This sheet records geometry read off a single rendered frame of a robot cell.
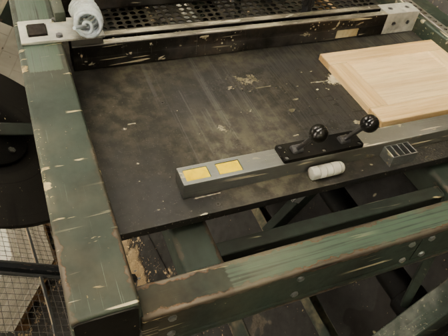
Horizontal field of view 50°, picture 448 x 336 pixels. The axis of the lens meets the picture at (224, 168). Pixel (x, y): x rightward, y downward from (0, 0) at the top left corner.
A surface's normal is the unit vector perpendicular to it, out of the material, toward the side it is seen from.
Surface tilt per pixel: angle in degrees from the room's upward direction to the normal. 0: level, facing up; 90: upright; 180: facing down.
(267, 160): 57
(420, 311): 0
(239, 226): 0
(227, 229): 0
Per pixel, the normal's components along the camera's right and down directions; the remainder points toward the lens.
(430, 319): -0.72, -0.22
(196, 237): 0.11, -0.70
